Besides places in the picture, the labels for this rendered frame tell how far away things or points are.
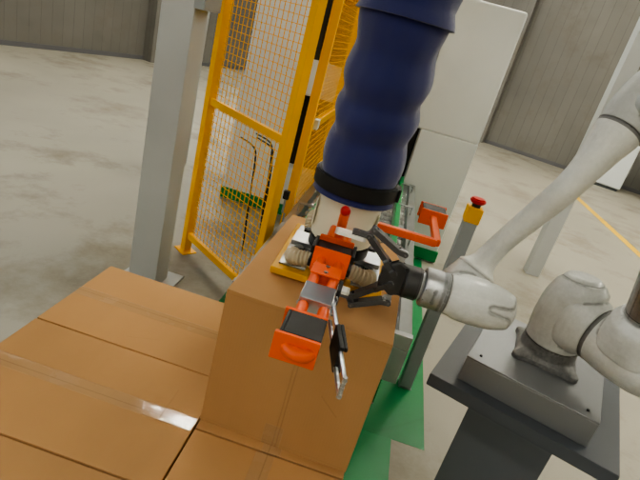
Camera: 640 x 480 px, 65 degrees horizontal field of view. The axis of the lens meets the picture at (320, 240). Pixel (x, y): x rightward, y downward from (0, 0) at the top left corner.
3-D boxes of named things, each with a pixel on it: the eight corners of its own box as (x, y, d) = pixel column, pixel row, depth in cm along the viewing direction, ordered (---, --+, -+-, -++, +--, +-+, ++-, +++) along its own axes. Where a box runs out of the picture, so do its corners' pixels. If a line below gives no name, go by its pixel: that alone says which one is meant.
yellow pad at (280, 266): (296, 228, 159) (299, 213, 157) (326, 237, 158) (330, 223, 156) (269, 271, 127) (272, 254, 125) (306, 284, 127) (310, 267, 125)
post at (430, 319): (398, 378, 262) (468, 202, 224) (410, 383, 262) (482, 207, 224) (397, 387, 256) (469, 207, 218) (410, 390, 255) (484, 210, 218)
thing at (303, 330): (280, 329, 87) (287, 305, 85) (321, 342, 87) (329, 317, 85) (268, 356, 79) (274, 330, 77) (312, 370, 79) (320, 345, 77)
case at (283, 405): (268, 311, 186) (292, 213, 171) (371, 348, 182) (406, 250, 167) (199, 419, 131) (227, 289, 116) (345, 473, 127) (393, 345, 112)
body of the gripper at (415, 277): (427, 275, 107) (385, 263, 107) (414, 309, 110) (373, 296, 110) (426, 262, 114) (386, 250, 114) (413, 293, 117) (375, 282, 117)
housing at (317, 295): (299, 298, 99) (305, 278, 97) (332, 309, 98) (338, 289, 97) (291, 315, 92) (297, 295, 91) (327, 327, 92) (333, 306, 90)
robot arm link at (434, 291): (439, 320, 109) (412, 311, 109) (436, 300, 117) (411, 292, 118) (453, 284, 105) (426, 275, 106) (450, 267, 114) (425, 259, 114)
